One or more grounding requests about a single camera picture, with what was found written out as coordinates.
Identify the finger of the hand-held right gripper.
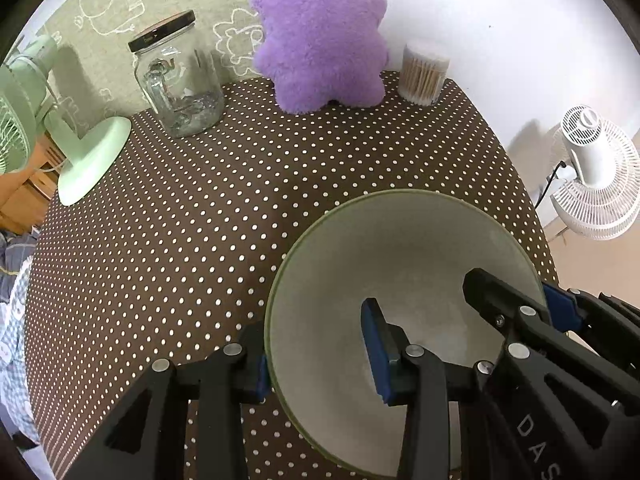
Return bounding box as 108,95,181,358
462,267,640,480
544,282,640,361

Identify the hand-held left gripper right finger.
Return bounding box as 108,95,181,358
361,297,501,480

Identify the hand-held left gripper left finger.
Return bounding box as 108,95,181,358
65,327,273,480

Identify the deep grey-green ceramic bowl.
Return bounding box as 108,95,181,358
264,189,543,478

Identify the beige door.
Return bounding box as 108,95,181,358
542,220,640,306

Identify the white fan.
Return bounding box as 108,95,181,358
549,105,640,242

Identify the brown polka-dot tablecloth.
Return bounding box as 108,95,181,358
25,71,558,480

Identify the cotton swab container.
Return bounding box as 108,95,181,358
397,41,451,107

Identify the blue checked cloth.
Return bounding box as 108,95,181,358
0,260,41,441

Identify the grey-blue cloth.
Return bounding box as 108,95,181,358
0,230,36,301

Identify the green desk fan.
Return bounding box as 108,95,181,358
0,35,133,207

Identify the orange wooden furniture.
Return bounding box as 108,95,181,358
0,130,68,236

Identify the glass jar with black lid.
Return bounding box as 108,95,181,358
127,10,226,138

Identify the purple plush toy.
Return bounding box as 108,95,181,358
249,0,391,113

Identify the black fan cable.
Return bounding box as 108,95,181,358
532,160,568,208

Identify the green patterned wall poster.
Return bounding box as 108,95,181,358
10,0,273,126

